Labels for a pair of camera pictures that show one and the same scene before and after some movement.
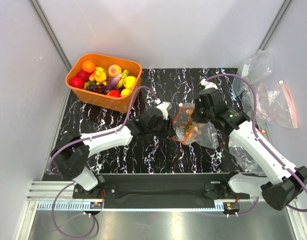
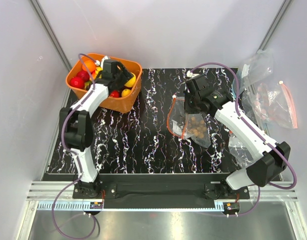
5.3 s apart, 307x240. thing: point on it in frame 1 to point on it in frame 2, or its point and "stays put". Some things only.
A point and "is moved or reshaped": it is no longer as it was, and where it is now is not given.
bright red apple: [77, 82] stays put
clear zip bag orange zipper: [188, 132] is moved or reshaped
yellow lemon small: [125, 92] stays put
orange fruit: [88, 66] stays put
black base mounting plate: [159, 190] stays put
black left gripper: [167, 125] to [125, 75]
